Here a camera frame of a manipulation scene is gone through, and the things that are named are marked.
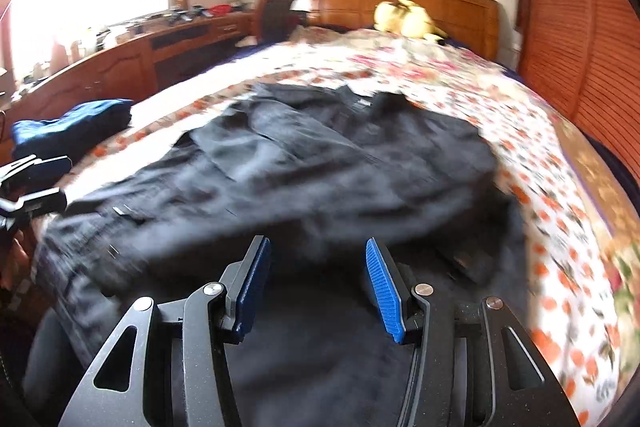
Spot folded blue garment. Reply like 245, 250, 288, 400
11, 98, 134, 164

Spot wooden louvered wardrobe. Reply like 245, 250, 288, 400
520, 0, 639, 174

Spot long wooden desk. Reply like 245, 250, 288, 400
1, 12, 253, 157

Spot black jacket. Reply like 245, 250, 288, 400
37, 84, 528, 426

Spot orange print bed sheet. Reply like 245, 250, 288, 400
62, 27, 638, 426

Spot wooden chair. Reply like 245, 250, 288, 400
253, 0, 295, 44

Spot wooden headboard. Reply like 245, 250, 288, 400
307, 0, 499, 61

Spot yellow plush toy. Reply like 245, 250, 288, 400
373, 0, 448, 42

